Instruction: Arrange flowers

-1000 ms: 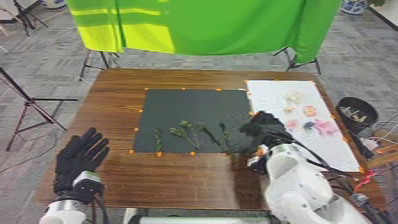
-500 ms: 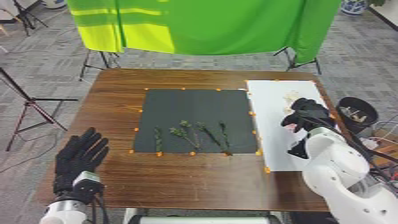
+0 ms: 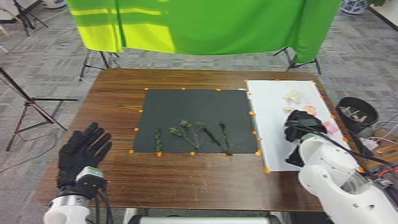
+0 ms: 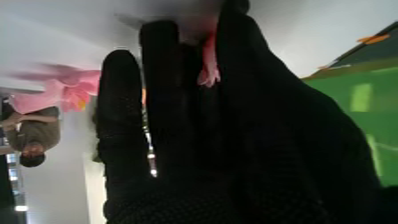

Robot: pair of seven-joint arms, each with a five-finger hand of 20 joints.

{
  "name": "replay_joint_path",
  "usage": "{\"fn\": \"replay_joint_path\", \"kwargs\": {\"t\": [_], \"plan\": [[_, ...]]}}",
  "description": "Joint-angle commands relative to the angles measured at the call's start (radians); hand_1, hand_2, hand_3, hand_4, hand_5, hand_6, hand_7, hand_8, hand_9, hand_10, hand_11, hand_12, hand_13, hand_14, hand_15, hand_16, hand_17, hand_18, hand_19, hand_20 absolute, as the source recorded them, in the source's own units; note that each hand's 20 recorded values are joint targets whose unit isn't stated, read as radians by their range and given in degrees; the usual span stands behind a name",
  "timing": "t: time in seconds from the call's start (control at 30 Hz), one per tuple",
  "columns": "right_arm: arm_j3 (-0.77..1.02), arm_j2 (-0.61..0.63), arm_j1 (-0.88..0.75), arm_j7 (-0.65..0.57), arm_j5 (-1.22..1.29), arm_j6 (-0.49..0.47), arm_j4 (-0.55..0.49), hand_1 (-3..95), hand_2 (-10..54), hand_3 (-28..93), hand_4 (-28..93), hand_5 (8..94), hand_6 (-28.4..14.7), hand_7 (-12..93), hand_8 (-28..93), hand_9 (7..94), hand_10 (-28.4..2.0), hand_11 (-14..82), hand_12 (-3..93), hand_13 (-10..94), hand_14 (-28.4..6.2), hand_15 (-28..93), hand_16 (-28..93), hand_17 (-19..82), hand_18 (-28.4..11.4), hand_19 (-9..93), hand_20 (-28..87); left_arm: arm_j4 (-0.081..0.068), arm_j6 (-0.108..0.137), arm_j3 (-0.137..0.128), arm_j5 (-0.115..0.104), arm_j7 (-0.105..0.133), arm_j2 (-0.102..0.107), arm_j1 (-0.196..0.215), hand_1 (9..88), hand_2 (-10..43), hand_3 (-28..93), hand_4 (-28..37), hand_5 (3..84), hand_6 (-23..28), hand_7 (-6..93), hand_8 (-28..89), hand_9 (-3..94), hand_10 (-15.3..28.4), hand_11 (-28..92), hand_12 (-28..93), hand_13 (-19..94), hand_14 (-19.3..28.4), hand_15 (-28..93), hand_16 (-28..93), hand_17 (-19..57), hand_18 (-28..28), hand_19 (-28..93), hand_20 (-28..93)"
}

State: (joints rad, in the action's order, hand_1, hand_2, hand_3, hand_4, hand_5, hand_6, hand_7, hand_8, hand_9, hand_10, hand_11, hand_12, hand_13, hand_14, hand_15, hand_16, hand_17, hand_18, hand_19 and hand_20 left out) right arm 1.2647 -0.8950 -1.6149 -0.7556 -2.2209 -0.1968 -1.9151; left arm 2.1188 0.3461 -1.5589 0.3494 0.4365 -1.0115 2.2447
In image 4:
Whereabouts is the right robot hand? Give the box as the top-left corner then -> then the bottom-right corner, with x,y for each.
92,0 -> 398,224

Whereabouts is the person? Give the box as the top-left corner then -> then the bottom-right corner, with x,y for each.
0,96 -> 62,169

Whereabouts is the white sheet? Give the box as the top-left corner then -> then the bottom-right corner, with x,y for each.
0,0 -> 398,93

